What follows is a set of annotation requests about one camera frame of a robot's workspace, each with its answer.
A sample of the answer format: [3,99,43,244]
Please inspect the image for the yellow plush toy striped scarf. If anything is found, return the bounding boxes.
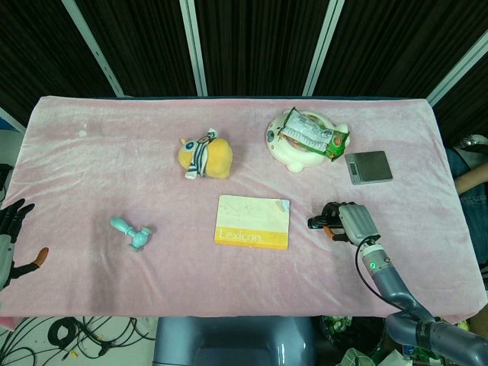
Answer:
[177,128,234,180]

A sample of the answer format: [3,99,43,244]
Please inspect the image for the pink plush tablecloth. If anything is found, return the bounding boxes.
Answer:
[0,95,488,329]

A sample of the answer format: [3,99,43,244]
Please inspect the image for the person bare forearm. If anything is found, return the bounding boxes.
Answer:
[455,167,488,195]

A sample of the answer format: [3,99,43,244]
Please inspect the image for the blue jeans leg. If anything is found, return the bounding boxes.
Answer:
[445,146,488,268]

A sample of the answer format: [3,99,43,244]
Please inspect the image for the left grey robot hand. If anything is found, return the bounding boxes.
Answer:
[0,198,50,293]

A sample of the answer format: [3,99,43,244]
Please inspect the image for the white partition post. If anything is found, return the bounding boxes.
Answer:
[426,28,488,108]
[63,0,125,98]
[178,0,209,96]
[303,0,346,96]

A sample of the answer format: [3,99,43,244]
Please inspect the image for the blue-grey robot torso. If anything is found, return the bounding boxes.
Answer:
[154,316,317,366]

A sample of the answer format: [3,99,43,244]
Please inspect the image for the white pig-shaped bowl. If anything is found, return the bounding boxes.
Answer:
[265,108,350,173]

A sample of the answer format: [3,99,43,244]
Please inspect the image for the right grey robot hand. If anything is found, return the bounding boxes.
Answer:
[322,201,381,246]

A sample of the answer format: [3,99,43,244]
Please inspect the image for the yellow white Lexicon book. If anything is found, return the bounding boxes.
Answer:
[213,194,292,252]

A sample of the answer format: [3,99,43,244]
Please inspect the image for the black coiled floor cable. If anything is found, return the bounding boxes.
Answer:
[46,318,84,348]

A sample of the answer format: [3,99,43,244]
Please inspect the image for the green white snack packet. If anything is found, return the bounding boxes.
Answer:
[277,106,351,163]

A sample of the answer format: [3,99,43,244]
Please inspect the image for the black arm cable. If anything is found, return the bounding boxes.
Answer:
[355,243,422,319]

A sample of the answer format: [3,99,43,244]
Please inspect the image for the grey digital scale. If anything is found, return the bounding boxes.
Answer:
[345,150,393,186]

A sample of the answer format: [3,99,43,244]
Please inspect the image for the teal toy hammer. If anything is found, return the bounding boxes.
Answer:
[109,216,156,252]

